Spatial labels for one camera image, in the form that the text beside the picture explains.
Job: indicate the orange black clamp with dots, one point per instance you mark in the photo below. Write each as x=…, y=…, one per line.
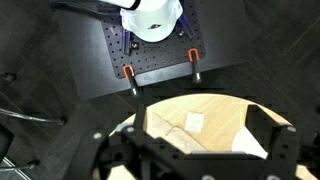
x=130, y=78
x=195, y=66

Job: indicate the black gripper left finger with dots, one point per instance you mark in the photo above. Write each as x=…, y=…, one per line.
x=100, y=156

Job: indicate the small white paper label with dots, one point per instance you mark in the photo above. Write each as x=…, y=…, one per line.
x=194, y=122

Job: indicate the dark grey robot stand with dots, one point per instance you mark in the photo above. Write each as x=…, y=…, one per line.
x=83, y=50

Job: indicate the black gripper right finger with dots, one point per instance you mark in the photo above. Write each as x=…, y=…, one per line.
x=283, y=150

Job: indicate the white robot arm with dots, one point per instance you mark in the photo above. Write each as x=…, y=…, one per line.
x=153, y=23

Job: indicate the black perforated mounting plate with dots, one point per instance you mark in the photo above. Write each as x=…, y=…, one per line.
x=156, y=56

